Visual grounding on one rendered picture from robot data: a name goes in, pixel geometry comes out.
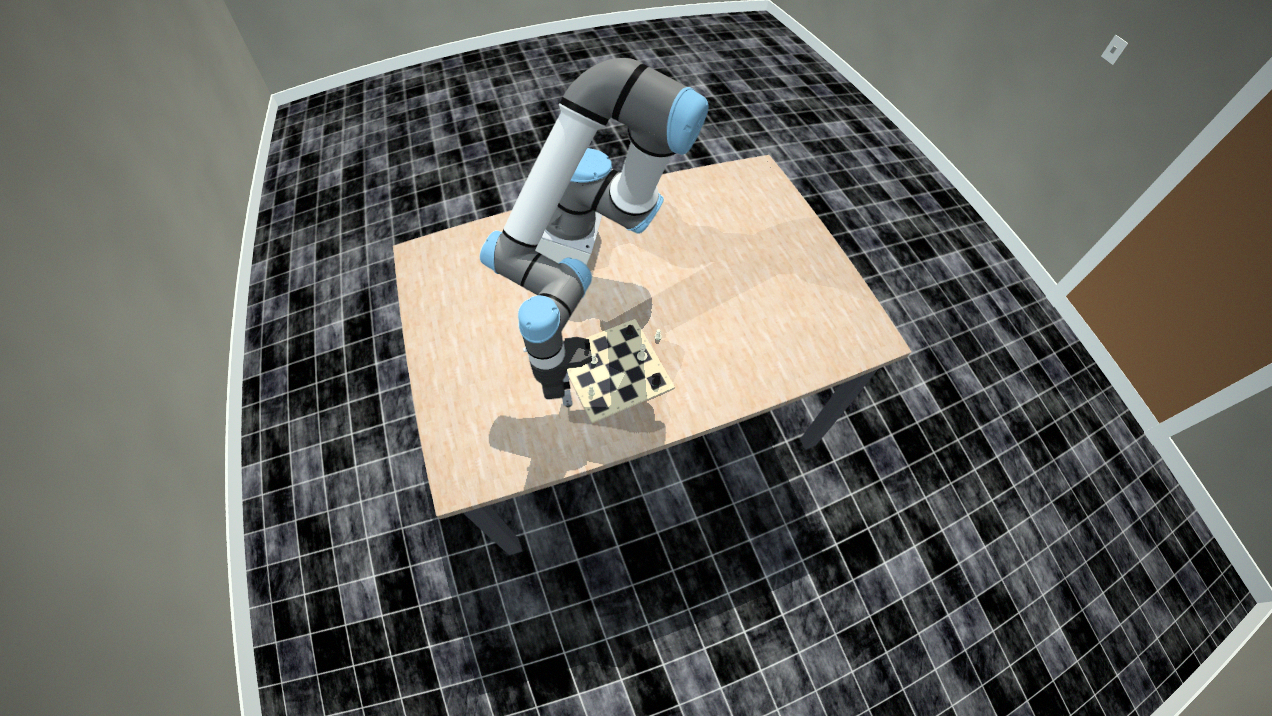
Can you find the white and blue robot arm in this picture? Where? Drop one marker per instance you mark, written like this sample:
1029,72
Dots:
568,180

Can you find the chessboard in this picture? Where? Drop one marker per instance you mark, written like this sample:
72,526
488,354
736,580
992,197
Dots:
619,378

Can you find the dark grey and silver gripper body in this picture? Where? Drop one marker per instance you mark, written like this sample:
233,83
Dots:
578,354

